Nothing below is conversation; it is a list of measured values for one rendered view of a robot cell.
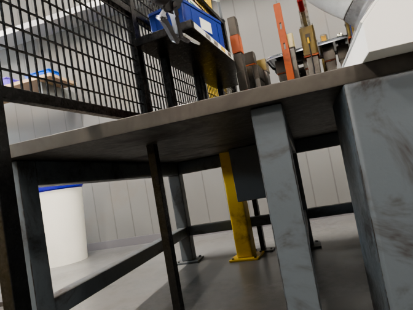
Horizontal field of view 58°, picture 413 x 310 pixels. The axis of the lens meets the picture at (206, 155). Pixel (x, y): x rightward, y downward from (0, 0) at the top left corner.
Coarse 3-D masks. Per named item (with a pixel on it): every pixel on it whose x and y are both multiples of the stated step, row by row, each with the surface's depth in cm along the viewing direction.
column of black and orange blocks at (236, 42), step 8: (232, 24) 166; (232, 32) 166; (232, 40) 165; (240, 40) 167; (232, 48) 165; (240, 48) 164; (240, 56) 164; (240, 64) 164; (240, 72) 164; (240, 80) 164; (248, 80) 167; (240, 88) 164; (248, 88) 164
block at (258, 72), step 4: (252, 68) 176; (256, 68) 175; (260, 68) 179; (256, 72) 175; (260, 72) 178; (256, 76) 175; (260, 76) 176; (256, 80) 176; (260, 80) 176; (264, 80) 184; (256, 84) 176; (260, 84) 175; (264, 84) 184
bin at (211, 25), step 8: (184, 0) 135; (184, 8) 135; (192, 8) 140; (152, 16) 141; (168, 16) 137; (184, 16) 134; (192, 16) 138; (200, 16) 144; (208, 16) 150; (152, 24) 141; (160, 24) 139; (200, 24) 143; (208, 24) 149; (216, 24) 155; (152, 32) 141; (208, 32) 147; (216, 32) 154; (216, 40) 153; (224, 48) 158
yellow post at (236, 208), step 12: (204, 0) 236; (228, 156) 230; (228, 168) 230; (228, 180) 230; (228, 192) 230; (228, 204) 230; (240, 204) 227; (240, 216) 227; (240, 228) 227; (240, 240) 227; (252, 240) 230; (240, 252) 227; (252, 252) 225; (264, 252) 236
